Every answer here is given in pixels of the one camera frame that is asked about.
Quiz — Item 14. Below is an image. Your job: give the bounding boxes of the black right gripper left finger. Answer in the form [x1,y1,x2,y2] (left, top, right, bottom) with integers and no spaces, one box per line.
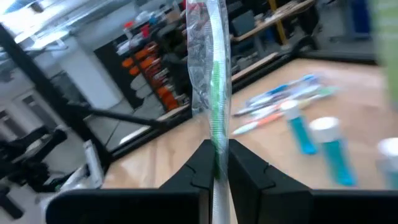
[45,139,217,224]

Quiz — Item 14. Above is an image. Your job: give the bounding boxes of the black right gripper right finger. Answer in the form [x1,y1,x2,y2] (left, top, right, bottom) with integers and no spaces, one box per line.
[228,139,398,224]

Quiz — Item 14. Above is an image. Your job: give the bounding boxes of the small blue mouthwash bottle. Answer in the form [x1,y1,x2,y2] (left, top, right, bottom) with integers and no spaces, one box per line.
[279,99,318,156]
[308,116,358,187]
[377,138,398,190]

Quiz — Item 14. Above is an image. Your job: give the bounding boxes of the blue white toothbrush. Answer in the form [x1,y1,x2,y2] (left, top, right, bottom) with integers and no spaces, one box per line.
[247,73,321,105]

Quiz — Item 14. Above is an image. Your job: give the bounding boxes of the green toothbrushes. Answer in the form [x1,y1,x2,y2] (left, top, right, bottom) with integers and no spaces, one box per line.
[185,0,233,224]

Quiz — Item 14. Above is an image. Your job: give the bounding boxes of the green orange toothbrush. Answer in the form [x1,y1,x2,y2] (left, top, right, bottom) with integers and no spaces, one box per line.
[233,86,340,118]

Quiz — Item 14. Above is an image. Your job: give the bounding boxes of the wooden desk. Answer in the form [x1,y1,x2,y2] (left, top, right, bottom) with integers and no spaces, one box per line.
[231,0,317,43]

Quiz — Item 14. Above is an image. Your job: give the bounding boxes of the white frame bracket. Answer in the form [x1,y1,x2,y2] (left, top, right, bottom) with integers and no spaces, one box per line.
[82,139,106,189]

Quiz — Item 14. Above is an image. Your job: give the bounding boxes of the black aluminium table frame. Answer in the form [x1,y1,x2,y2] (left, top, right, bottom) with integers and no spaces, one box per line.
[0,23,379,162]

